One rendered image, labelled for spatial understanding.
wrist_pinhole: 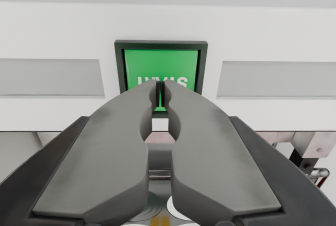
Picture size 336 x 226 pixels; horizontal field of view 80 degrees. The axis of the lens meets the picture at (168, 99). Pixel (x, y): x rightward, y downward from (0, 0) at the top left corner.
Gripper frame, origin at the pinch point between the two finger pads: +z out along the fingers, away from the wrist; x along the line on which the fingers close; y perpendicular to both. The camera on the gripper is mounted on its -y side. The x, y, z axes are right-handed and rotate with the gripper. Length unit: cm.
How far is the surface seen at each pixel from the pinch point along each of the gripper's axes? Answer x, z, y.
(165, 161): 1.0, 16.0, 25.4
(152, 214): -1.3, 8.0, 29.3
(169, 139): 1.3, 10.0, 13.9
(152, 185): -1.2, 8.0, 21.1
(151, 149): -1.6, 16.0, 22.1
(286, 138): 17.5, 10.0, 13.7
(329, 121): 13.6, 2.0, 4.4
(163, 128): 0.2, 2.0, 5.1
